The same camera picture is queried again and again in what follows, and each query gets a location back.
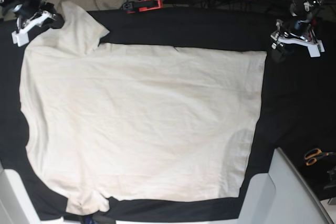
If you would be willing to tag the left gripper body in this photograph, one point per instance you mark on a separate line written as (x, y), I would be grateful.
(298, 32)

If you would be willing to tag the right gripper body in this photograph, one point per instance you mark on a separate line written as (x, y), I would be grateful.
(30, 13)

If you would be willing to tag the white T-shirt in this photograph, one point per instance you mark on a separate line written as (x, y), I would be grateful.
(136, 121)

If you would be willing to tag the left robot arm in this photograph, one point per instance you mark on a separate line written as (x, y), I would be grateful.
(303, 10)

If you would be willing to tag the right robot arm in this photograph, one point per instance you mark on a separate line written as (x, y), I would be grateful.
(6, 6)

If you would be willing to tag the black table cloth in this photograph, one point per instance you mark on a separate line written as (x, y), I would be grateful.
(297, 114)

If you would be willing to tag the orange black clamp top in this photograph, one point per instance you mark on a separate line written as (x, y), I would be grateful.
(141, 6)

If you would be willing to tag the black object right edge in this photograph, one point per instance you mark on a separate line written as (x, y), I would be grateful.
(332, 178)

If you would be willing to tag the orange handled scissors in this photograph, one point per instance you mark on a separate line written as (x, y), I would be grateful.
(316, 154)

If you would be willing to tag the white table frame right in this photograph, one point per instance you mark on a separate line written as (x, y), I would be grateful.
(281, 196)

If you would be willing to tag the white table frame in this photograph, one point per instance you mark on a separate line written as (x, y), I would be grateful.
(16, 206)
(281, 196)

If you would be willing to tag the white table frame left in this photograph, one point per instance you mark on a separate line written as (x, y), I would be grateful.
(16, 206)

